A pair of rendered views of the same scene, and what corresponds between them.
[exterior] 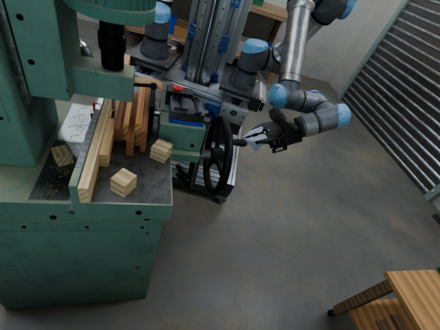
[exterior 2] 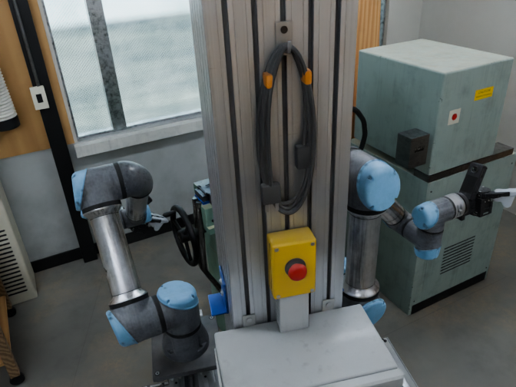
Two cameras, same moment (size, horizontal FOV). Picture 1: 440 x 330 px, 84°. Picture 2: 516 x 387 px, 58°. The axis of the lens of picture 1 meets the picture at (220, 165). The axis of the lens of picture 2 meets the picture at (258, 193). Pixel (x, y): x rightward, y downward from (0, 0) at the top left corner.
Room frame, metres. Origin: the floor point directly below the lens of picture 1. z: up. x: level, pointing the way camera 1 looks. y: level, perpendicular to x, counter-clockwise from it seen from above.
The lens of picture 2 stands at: (2.40, 0.24, 1.97)
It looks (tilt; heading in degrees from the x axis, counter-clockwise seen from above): 29 degrees down; 176
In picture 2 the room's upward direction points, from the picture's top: 3 degrees counter-clockwise
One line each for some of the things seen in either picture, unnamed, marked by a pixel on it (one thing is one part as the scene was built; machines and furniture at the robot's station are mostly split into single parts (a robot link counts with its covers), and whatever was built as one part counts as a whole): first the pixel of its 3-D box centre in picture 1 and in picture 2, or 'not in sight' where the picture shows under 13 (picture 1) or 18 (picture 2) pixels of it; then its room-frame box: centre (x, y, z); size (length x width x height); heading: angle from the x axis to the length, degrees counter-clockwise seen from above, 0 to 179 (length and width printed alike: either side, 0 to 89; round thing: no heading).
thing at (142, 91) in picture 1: (140, 112); not in sight; (0.58, 0.28, 0.94); 0.22 x 0.02 x 0.08; 24
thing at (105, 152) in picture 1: (118, 97); not in sight; (0.63, 0.38, 0.92); 0.57 x 0.02 x 0.04; 24
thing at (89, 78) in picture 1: (105, 81); not in sight; (0.52, 0.35, 1.03); 0.14 x 0.07 x 0.09; 114
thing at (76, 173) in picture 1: (99, 110); not in sight; (0.53, 0.38, 0.93); 0.60 x 0.02 x 0.06; 24
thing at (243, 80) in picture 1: (244, 75); (184, 332); (1.31, 0.06, 0.87); 0.15 x 0.15 x 0.10
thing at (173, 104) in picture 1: (184, 104); (211, 193); (0.63, 0.17, 0.99); 0.13 x 0.11 x 0.06; 24
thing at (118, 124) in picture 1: (122, 112); not in sight; (0.56, 0.33, 0.92); 0.21 x 0.02 x 0.04; 24
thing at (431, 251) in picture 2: not in sight; (425, 237); (1.27, 0.84, 1.12); 0.11 x 0.08 x 0.11; 21
